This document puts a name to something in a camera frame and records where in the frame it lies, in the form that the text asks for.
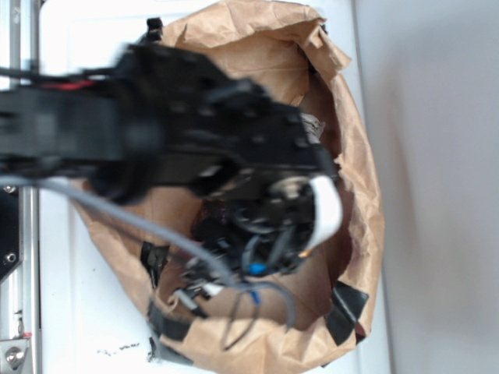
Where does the grey cable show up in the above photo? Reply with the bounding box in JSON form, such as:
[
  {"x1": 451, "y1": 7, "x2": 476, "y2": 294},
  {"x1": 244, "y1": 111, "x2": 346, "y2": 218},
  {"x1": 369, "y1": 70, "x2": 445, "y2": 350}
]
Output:
[{"x1": 0, "y1": 175, "x2": 297, "y2": 332}]

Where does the aluminium frame rail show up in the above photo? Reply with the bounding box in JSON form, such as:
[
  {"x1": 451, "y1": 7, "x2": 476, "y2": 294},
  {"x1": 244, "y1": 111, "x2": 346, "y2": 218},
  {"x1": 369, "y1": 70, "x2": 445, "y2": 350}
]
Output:
[{"x1": 1, "y1": 1, "x2": 42, "y2": 373}]

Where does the black tape strip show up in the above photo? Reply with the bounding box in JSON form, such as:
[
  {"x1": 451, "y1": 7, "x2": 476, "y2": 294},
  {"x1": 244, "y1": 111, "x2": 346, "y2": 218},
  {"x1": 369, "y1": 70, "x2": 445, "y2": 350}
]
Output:
[
  {"x1": 140, "y1": 242, "x2": 193, "y2": 366},
  {"x1": 326, "y1": 281, "x2": 369, "y2": 346}
]

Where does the black tape strip left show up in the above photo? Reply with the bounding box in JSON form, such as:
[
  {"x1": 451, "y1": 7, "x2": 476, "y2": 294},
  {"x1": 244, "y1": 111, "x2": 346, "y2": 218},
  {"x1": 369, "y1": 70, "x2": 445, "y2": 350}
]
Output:
[{"x1": 140, "y1": 242, "x2": 193, "y2": 366}]

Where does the crumpled white paper ball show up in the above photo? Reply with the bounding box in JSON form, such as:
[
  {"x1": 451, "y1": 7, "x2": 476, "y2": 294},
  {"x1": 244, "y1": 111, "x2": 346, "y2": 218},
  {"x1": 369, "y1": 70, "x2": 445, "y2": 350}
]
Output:
[{"x1": 301, "y1": 113, "x2": 326, "y2": 143}]

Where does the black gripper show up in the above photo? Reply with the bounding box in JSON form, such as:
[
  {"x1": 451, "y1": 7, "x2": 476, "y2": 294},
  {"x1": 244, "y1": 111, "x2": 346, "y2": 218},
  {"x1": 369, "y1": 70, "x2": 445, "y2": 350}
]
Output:
[{"x1": 186, "y1": 78, "x2": 343, "y2": 273}]

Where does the brown paper bag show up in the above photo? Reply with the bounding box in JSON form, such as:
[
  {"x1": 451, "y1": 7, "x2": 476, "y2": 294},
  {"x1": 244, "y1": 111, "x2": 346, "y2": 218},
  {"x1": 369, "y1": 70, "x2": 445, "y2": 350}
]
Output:
[{"x1": 77, "y1": 1, "x2": 384, "y2": 373}]

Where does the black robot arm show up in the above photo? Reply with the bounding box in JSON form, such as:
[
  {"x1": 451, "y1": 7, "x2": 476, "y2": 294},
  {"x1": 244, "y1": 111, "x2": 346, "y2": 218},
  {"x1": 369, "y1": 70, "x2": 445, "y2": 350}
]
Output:
[{"x1": 1, "y1": 44, "x2": 342, "y2": 277}]

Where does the black tape strip right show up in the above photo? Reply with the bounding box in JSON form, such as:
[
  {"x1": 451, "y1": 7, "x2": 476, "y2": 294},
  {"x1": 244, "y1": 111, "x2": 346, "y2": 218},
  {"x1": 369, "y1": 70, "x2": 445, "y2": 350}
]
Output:
[{"x1": 326, "y1": 281, "x2": 369, "y2": 346}]

